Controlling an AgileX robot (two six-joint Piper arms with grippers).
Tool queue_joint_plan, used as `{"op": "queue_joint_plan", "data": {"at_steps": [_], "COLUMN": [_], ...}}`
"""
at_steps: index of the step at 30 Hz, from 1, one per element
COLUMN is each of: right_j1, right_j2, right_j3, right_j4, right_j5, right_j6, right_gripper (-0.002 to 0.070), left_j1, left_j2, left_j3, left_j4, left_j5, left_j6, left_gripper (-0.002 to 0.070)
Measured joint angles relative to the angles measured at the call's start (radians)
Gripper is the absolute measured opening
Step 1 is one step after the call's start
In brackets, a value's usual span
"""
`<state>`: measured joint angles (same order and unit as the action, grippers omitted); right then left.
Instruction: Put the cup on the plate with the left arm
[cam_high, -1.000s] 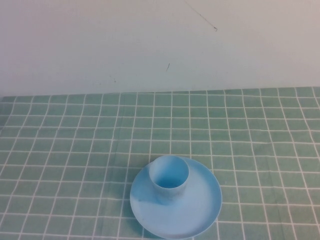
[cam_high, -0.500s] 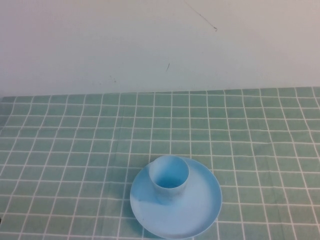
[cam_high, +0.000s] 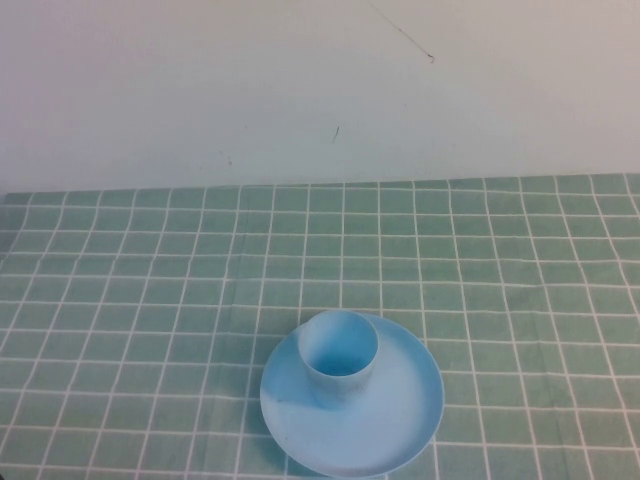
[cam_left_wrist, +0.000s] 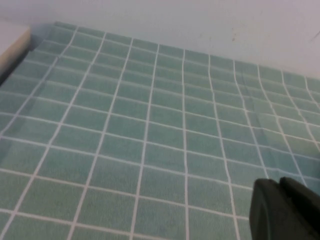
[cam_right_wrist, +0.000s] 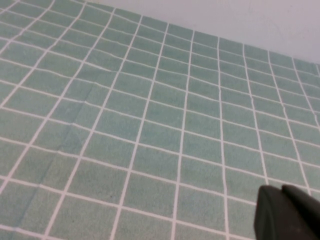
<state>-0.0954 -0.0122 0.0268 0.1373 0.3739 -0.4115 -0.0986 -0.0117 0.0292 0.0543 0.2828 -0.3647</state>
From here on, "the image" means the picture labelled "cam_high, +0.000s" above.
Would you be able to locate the light blue plastic cup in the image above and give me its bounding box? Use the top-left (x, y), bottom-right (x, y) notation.
top-left (298, 309), bottom-right (379, 414)

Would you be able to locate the light blue round plate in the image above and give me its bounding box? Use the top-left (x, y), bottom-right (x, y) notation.
top-left (259, 313), bottom-right (445, 478)

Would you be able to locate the green white checked tablecloth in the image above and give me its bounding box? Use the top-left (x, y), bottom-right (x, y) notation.
top-left (0, 172), bottom-right (640, 480)

